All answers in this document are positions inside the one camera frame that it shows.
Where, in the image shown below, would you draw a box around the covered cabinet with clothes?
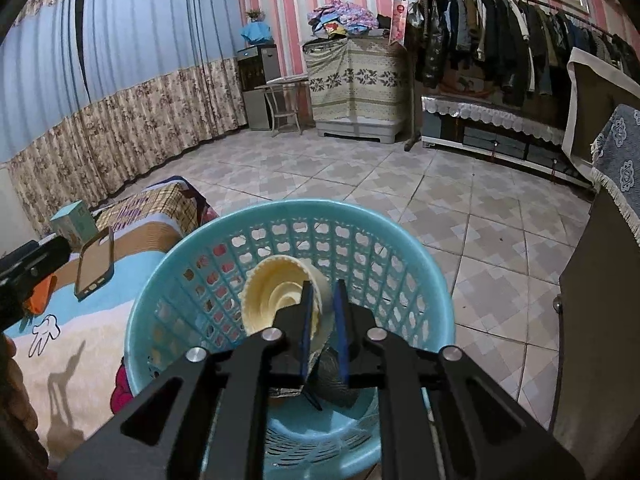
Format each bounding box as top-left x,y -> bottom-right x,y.
302,37 -> 407,145

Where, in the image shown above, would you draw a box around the grey water dispenser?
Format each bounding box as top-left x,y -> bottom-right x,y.
236,44 -> 279,131

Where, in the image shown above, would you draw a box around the pink hanging bag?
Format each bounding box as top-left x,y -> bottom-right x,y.
387,0 -> 411,46

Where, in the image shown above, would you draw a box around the grey patterned fringed cloth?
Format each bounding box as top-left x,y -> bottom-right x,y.
590,104 -> 640,248

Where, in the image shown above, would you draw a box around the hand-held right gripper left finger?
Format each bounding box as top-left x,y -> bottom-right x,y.
57,280 -> 321,480

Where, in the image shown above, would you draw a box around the small folding table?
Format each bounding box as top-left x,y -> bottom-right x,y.
254,76 -> 310,137

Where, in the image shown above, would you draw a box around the low dark cabinet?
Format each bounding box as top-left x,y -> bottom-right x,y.
420,95 -> 596,191

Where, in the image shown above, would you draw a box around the row of hanging clothes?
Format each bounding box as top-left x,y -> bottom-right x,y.
405,0 -> 640,108

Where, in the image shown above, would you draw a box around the person's left forearm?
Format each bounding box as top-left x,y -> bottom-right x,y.
0,332 -> 51,476

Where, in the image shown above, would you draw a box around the pile of clothes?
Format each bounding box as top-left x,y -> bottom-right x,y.
306,2 -> 391,41

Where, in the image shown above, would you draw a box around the light blue plastic basket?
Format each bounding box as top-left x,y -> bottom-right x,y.
122,199 -> 457,480

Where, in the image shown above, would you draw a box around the blue floral curtain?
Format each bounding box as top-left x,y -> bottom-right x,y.
82,0 -> 249,181
0,0 -> 101,241

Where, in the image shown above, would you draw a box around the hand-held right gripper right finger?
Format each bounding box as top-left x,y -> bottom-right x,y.
334,279 -> 586,480

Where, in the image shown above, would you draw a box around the dark wooden furniture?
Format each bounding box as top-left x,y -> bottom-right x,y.
552,190 -> 640,480

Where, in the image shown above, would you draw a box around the brown phone case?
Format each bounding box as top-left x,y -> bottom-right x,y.
74,226 -> 116,301

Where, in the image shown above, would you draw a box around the teal cardboard box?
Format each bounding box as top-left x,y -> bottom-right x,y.
49,200 -> 99,251

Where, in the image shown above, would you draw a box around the white lace cloth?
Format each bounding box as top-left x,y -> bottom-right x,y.
421,95 -> 568,143

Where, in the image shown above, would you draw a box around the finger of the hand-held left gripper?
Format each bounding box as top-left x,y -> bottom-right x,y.
0,236 -> 72,291

